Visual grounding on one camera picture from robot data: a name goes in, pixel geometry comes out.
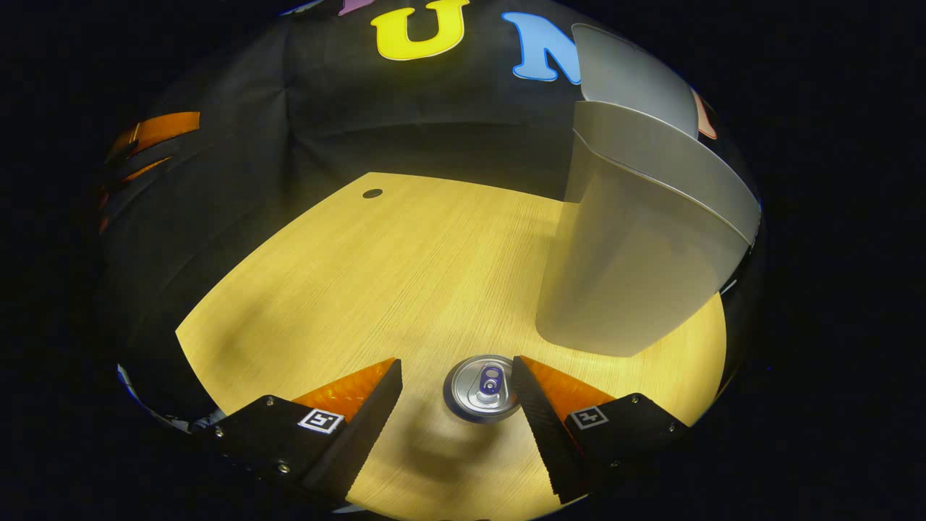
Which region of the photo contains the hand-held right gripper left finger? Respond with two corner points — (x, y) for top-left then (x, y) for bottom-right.
(210, 357), (404, 507)

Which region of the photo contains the silver blue pop can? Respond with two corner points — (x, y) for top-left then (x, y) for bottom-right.
(443, 354), (523, 424)

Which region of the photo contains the white desktop garbage bin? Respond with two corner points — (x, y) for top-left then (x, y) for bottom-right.
(535, 23), (763, 358)

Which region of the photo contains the black backdrop cloth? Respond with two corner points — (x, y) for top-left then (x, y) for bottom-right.
(98, 0), (760, 420)

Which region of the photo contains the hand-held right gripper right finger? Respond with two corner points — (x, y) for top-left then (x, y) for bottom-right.
(511, 355), (694, 506)

